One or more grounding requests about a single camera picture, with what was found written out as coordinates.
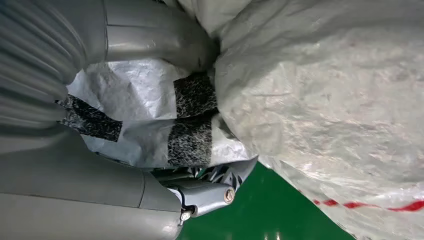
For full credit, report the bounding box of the green conveyor belt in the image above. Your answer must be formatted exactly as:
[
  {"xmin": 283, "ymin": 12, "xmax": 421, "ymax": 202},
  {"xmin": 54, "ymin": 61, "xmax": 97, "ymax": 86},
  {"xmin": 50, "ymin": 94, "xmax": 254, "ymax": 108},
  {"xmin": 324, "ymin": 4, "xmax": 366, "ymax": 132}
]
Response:
[{"xmin": 177, "ymin": 162, "xmax": 356, "ymax": 240}]

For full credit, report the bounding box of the robot right arm ribbed sleeve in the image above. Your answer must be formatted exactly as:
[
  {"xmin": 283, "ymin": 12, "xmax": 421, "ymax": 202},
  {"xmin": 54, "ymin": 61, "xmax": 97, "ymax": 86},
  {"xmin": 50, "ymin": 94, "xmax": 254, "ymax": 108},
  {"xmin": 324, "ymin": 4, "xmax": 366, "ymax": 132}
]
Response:
[{"xmin": 0, "ymin": 0, "xmax": 108, "ymax": 131}]

